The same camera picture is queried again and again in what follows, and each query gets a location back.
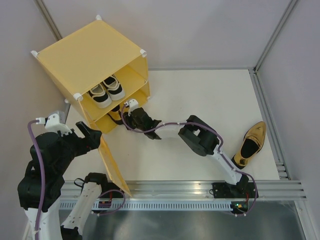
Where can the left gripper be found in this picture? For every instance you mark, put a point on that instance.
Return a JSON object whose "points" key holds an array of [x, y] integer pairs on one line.
{"points": [[92, 135]]}

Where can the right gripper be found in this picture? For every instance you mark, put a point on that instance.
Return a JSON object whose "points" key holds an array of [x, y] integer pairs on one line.
{"points": [[127, 119]]}

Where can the gold shoe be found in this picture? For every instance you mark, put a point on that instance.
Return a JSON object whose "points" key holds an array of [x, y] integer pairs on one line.
{"points": [[253, 142], [115, 115]]}

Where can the yellow cabinet door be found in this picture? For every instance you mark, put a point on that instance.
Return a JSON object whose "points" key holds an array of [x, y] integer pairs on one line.
{"points": [[112, 167]]}

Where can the black white sneaker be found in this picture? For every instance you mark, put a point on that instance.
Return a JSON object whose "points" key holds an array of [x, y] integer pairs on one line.
{"points": [[99, 96], [114, 88]]}

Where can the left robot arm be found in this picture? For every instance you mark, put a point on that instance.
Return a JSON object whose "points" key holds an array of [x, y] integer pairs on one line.
{"points": [[54, 147]]}

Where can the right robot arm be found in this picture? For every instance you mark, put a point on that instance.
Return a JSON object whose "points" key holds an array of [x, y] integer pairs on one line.
{"points": [[202, 139]]}

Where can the yellow shoe cabinet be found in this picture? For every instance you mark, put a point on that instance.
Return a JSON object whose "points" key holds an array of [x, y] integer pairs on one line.
{"points": [[81, 61]]}

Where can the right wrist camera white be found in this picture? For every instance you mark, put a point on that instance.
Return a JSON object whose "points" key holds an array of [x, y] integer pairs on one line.
{"points": [[132, 104]]}

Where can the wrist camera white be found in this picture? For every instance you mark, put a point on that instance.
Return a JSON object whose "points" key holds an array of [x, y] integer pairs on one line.
{"points": [[52, 124], [132, 104]]}

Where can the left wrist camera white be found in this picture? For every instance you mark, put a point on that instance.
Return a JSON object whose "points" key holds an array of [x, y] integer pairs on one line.
{"points": [[52, 124]]}

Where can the aluminium frame rail front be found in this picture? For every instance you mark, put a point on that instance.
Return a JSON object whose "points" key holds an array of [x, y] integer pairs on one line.
{"points": [[268, 190]]}

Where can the aluminium frame rail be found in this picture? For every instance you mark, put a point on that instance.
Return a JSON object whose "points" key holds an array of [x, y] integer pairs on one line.
{"points": [[274, 140], [268, 190]]}

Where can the white slotted cable duct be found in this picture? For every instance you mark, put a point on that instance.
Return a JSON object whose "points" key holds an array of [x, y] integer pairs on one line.
{"points": [[144, 205]]}

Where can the aluminium frame post left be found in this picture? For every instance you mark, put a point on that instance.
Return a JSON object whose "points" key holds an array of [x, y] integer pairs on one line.
{"points": [[48, 19]]}

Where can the aluminium frame post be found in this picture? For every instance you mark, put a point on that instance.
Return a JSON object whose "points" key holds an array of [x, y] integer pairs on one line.
{"points": [[48, 19], [276, 33]]}

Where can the aluminium frame rail right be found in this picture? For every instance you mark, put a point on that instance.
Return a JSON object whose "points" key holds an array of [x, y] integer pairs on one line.
{"points": [[274, 140]]}

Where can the aluminium frame post right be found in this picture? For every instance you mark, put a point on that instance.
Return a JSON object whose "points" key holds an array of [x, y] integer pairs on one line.
{"points": [[276, 33]]}

